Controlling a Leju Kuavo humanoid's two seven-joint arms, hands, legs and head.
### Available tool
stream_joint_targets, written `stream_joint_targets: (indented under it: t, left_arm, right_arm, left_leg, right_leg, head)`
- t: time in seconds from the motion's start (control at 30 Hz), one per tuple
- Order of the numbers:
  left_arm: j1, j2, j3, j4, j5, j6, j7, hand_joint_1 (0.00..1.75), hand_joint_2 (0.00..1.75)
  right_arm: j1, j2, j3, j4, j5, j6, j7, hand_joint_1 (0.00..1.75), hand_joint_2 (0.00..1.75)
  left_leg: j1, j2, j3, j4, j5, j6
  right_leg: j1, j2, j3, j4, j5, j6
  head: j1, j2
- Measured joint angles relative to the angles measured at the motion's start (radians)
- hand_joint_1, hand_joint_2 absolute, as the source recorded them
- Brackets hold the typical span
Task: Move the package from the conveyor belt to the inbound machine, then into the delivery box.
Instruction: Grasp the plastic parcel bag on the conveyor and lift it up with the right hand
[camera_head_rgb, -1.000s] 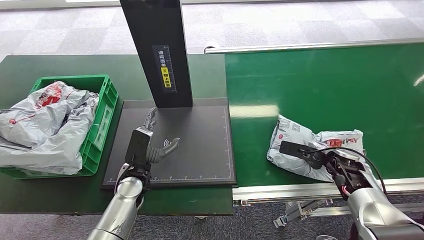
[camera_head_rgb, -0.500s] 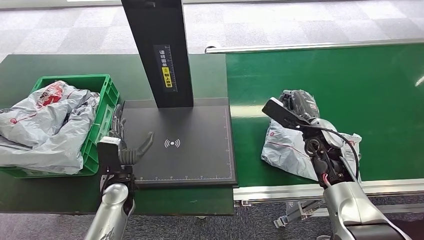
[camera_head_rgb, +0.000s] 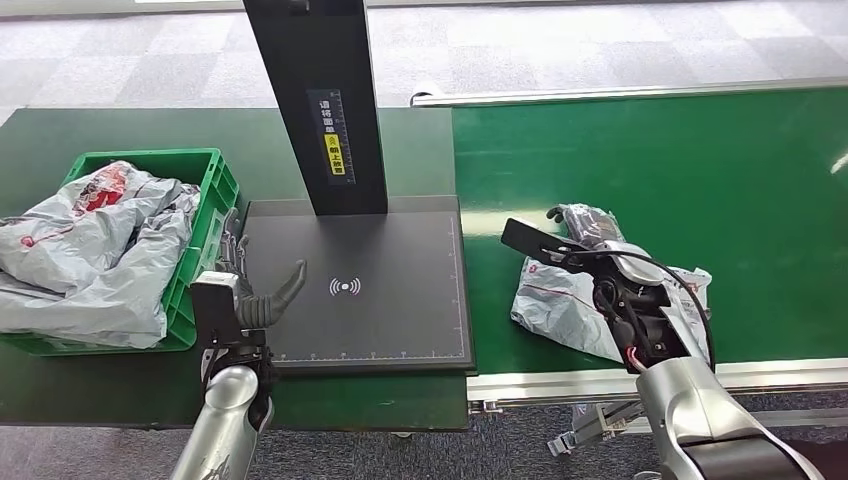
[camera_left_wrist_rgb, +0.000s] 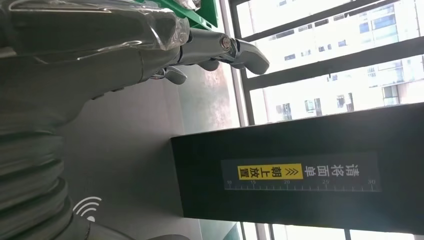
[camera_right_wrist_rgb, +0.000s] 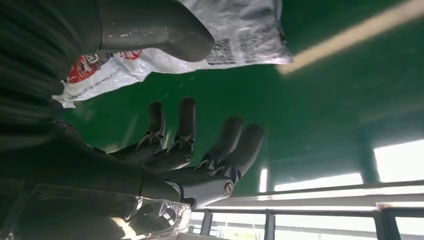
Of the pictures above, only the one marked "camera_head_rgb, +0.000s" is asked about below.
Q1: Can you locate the green conveyor belt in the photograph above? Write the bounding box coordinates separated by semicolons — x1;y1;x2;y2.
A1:
450;86;848;376

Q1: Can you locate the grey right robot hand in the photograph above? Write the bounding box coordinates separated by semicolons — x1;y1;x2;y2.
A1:
546;203;627;252

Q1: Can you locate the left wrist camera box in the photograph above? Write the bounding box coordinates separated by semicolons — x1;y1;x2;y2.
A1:
190;271;241;352

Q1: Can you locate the black object on floor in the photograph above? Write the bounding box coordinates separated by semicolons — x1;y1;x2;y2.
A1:
778;433;848;480

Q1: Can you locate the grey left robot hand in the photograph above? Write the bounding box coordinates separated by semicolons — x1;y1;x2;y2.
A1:
218;207;309;331

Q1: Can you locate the grey poly mailer package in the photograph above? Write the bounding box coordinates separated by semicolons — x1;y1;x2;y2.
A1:
510;203;713;366

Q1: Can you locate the wide aluminium conveyor frame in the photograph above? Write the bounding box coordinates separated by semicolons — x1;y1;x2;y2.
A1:
465;357;848;435

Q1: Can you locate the green plastic crate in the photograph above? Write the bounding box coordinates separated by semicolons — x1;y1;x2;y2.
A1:
0;148;241;359

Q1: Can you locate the black inbound scanner machine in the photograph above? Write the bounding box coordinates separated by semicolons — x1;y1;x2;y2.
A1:
235;0;477;379

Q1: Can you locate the grey metal bracket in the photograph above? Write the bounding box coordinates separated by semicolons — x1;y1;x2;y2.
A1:
546;400;647;458

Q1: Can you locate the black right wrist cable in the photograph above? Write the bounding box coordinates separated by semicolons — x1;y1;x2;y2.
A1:
563;248;717;372

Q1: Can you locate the thin aluminium conveyor rail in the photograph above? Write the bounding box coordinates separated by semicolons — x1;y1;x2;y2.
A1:
408;76;848;109

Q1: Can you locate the plain grey crumpled mailer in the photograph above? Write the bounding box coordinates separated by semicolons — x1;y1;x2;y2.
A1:
0;208;193;351

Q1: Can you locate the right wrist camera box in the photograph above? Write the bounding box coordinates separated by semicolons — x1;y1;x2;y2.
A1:
500;217;591;273

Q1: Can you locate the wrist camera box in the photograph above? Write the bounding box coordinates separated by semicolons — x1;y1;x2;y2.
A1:
500;217;591;273
190;271;241;352

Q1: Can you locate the black and yellow label sticker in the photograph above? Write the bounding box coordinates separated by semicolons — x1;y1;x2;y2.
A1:
305;88;357;185

